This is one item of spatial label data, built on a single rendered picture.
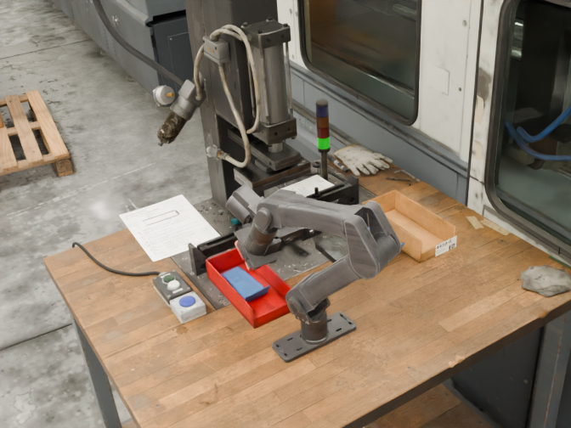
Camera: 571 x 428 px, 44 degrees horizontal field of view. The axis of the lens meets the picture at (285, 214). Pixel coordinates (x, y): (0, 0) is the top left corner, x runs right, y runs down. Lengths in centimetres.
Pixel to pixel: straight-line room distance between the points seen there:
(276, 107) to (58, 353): 177
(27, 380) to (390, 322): 181
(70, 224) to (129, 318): 226
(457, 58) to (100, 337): 126
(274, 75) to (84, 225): 242
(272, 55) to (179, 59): 330
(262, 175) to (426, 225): 50
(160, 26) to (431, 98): 290
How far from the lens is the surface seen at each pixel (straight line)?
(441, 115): 230
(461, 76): 218
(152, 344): 174
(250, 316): 172
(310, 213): 144
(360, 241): 136
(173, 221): 217
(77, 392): 301
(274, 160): 182
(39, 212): 425
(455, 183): 229
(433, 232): 202
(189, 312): 177
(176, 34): 498
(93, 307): 189
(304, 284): 156
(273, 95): 178
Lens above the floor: 203
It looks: 32 degrees down
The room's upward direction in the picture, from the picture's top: 5 degrees counter-clockwise
